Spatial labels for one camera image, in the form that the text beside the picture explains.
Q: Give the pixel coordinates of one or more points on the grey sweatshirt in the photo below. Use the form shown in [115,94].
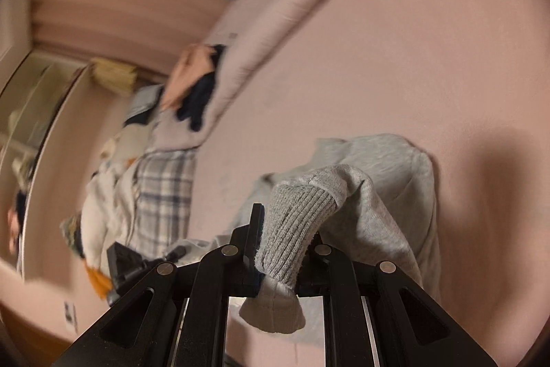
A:
[386,186]

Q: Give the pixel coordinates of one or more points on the plush toy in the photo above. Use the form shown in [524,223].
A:
[129,139]

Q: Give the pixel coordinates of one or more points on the curved cream headboard shelf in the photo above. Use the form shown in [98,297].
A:
[64,109]

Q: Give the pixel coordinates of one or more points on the peach garment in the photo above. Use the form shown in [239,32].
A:
[189,70]

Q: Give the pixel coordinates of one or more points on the plaid pillow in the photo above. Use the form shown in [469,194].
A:
[165,195]

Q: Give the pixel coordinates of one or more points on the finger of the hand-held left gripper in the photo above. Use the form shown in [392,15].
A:
[172,253]

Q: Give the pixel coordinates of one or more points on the pink curtain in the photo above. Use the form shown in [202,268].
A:
[129,6]

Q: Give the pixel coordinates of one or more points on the yellow fringed cloth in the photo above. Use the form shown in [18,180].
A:
[114,74]

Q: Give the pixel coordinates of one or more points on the pink quilt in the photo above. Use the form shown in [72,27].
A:
[258,27]

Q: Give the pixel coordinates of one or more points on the colourful knitted cloth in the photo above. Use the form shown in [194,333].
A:
[73,233]

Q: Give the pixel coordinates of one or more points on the white cloth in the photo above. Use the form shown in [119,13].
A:
[107,212]

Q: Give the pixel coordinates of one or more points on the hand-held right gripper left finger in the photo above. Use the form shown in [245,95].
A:
[258,229]

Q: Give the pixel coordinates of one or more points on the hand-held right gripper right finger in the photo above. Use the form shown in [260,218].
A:
[331,264]

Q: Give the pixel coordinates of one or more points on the navy garment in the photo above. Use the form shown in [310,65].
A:
[204,100]

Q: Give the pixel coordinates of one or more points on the striped pillow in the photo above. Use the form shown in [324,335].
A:
[144,102]

